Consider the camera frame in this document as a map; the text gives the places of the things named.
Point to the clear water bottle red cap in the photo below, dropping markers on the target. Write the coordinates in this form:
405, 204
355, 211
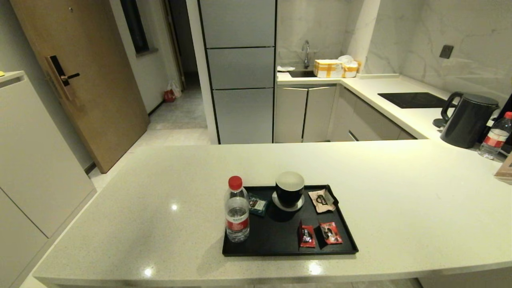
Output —
237, 224
494, 140

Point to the beige coffee sachet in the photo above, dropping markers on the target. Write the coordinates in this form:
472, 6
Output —
322, 201

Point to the teal tea bag packet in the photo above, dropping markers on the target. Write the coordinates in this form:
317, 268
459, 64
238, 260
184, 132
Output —
258, 205

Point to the black cup white inside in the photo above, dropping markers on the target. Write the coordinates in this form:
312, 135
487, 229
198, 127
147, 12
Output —
289, 196

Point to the red snack packet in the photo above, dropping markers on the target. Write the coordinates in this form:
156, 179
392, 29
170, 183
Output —
307, 237
331, 233

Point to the black electric kettle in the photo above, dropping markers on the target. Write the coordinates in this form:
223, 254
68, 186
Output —
468, 124

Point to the grey cabinet door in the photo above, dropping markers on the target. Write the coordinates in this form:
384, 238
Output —
290, 116
320, 114

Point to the silver round saucer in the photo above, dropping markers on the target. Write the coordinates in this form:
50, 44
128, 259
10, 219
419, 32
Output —
295, 208

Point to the tall grey refrigerator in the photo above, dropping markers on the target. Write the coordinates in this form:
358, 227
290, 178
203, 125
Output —
240, 68

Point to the white cloth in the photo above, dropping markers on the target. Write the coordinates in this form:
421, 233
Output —
285, 68

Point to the kitchen sink basin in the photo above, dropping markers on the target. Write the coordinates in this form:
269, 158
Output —
301, 74

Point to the white carrier bag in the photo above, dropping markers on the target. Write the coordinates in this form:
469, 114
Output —
176, 88

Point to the black rectangular serving tray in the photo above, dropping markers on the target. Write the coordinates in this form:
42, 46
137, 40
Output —
280, 240

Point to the red bag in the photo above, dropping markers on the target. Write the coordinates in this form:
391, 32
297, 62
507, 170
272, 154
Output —
169, 96

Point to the chrome kitchen faucet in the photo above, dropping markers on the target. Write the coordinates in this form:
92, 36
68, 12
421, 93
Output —
306, 52

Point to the grey counter drawer cabinet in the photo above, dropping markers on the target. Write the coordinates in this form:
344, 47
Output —
368, 122

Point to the small cardboard box yellow tape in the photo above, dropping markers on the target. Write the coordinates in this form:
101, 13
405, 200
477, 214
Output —
350, 70

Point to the white plastic bag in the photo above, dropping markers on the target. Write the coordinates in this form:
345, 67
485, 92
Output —
346, 59

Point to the black induction cooktop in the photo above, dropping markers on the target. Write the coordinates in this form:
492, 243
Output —
415, 100

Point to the brown wooden door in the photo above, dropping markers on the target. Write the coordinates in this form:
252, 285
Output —
96, 92

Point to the dark narrow window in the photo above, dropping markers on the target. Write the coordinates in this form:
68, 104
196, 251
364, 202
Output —
135, 26

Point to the black gold door lock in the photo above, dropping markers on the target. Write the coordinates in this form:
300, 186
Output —
60, 76

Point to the white storage cabinet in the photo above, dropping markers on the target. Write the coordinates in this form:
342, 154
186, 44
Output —
36, 168

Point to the brown box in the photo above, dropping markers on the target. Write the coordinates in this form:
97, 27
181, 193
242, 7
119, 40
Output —
506, 172

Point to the dark wall socket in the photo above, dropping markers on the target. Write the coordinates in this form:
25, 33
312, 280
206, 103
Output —
446, 51

